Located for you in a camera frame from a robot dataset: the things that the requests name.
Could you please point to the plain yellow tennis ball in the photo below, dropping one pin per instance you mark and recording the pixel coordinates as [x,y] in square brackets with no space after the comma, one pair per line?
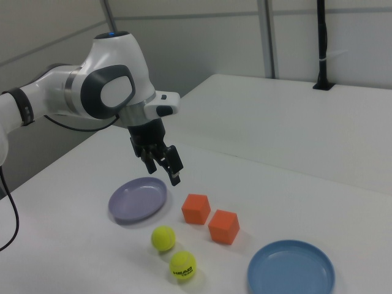
[163,239]

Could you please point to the blue plate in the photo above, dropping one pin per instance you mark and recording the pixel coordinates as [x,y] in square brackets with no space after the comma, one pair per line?
[288,269]

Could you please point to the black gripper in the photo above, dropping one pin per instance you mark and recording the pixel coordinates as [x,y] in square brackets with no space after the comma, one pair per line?
[147,134]

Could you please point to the orange cube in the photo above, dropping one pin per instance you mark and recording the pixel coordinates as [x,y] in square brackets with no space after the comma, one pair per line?
[223,229]
[196,211]

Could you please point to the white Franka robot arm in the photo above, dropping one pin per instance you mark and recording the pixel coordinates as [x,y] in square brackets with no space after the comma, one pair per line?
[101,61]

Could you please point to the yellow tennis ball HEAD print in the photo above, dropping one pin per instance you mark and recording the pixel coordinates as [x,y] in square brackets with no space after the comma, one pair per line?
[182,265]

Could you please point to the grey partition post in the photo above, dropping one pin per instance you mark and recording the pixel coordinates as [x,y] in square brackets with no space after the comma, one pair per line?
[269,36]
[108,15]

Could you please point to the purple plate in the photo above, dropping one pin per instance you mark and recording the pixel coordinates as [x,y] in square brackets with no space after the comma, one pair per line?
[134,202]

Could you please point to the black camera pole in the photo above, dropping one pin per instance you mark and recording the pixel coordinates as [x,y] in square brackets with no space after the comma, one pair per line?
[321,46]

